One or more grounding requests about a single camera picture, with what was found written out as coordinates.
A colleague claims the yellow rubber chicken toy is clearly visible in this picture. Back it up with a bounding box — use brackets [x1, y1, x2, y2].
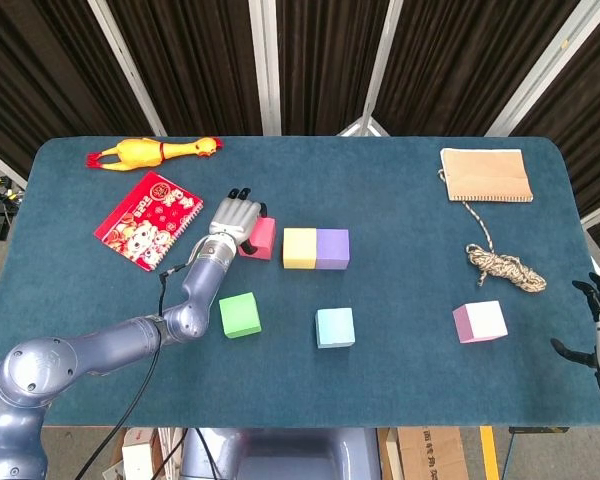
[85, 136, 225, 174]

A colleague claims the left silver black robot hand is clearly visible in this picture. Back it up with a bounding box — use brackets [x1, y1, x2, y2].
[208, 187, 269, 255]

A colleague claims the beige braided rope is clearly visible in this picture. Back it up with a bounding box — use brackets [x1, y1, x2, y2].
[437, 168, 548, 294]

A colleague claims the light blue foam cube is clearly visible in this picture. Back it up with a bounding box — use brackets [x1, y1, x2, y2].
[314, 307, 356, 350]

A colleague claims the white cardboard box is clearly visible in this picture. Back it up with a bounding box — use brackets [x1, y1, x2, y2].
[121, 427, 161, 480]

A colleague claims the grey-blue robot torso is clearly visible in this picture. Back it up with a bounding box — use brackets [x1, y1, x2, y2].
[179, 427, 381, 480]

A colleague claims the pink and white foam cube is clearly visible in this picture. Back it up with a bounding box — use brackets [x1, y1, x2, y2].
[452, 300, 509, 345]

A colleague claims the dark brown curtain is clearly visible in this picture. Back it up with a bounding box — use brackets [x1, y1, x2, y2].
[0, 0, 600, 261]

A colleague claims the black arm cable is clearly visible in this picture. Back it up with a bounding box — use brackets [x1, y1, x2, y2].
[74, 262, 201, 480]

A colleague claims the red spiral notebook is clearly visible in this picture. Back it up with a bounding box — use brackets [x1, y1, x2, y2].
[93, 170, 205, 273]

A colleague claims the brown kraft spiral notebook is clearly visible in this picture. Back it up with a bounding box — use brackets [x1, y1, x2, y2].
[439, 147, 535, 204]

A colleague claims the brown cardboard box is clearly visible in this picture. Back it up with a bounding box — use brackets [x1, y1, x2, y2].
[397, 427, 469, 480]

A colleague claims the red foam cube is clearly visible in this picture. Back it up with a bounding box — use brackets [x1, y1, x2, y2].
[237, 216, 277, 262]

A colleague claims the green foam cube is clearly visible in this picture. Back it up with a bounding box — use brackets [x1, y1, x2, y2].
[218, 292, 262, 340]

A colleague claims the purple foam cube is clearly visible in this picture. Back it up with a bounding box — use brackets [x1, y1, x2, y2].
[315, 228, 351, 271]

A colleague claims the yellow foam cube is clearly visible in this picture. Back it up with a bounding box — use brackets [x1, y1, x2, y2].
[282, 227, 318, 270]

